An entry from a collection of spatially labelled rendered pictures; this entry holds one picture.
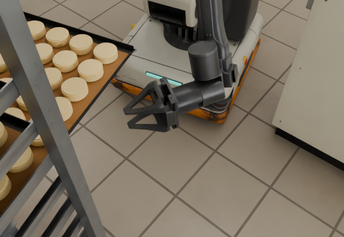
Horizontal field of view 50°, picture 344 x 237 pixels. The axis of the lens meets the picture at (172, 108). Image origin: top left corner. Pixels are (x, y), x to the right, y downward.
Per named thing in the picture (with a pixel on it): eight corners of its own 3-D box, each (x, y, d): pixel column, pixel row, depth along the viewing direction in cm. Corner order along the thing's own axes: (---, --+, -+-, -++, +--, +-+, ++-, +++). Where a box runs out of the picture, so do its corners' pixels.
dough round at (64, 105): (78, 107, 71) (76, 100, 69) (63, 127, 68) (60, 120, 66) (56, 99, 72) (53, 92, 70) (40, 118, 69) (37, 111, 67)
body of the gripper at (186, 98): (171, 131, 78) (203, 119, 79) (168, 103, 69) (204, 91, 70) (160, 107, 81) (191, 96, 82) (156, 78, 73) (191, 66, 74)
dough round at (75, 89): (57, 93, 73) (55, 86, 71) (77, 79, 75) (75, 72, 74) (73, 106, 71) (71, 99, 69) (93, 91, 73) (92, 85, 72)
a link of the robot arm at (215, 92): (231, 102, 76) (219, 90, 81) (227, 73, 73) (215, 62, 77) (200, 113, 75) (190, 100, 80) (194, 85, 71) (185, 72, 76)
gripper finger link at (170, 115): (134, 144, 76) (176, 129, 77) (129, 126, 70) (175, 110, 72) (124, 118, 80) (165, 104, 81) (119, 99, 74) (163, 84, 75)
